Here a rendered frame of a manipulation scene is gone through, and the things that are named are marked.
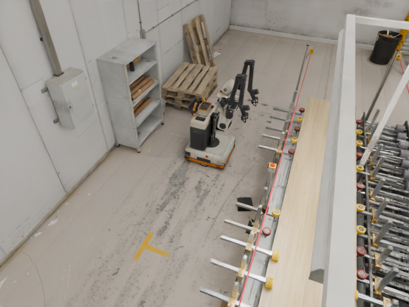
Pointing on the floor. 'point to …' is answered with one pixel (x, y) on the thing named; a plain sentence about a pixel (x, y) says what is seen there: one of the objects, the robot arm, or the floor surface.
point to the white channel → (349, 172)
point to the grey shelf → (134, 50)
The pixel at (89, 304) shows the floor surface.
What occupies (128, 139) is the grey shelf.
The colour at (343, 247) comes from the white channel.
